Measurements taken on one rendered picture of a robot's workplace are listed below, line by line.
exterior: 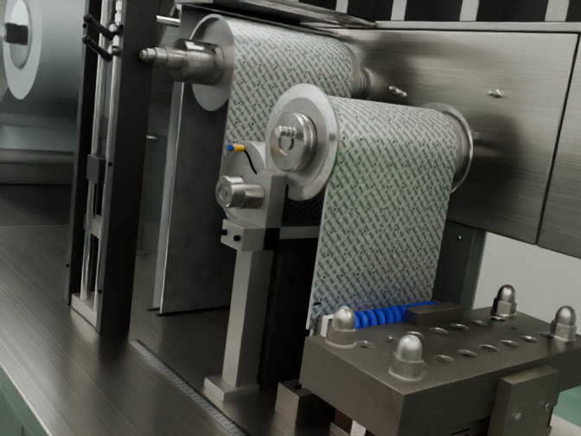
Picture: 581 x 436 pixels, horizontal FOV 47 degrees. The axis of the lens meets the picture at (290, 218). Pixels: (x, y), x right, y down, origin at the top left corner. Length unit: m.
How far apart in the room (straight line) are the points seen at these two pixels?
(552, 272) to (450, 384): 2.98
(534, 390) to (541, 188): 0.30
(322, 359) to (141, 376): 0.29
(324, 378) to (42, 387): 0.37
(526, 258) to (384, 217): 2.92
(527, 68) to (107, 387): 0.74
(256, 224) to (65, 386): 0.33
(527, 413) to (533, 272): 2.91
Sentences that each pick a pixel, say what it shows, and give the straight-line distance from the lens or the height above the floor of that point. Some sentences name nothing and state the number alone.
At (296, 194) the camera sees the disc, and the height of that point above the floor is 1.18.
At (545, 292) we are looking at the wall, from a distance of 3.74.
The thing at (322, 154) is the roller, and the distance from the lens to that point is 0.81.
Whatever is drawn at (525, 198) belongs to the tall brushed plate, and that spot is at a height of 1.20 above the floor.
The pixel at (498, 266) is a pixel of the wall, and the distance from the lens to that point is 3.88.
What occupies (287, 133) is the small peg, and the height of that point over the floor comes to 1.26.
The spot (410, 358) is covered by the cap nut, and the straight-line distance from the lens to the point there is 0.73.
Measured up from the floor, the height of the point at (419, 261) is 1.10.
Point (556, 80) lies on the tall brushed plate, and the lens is 1.01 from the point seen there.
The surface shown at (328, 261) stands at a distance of 0.84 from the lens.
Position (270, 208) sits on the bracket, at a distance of 0.85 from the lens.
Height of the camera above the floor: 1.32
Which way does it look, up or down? 11 degrees down
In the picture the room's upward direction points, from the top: 8 degrees clockwise
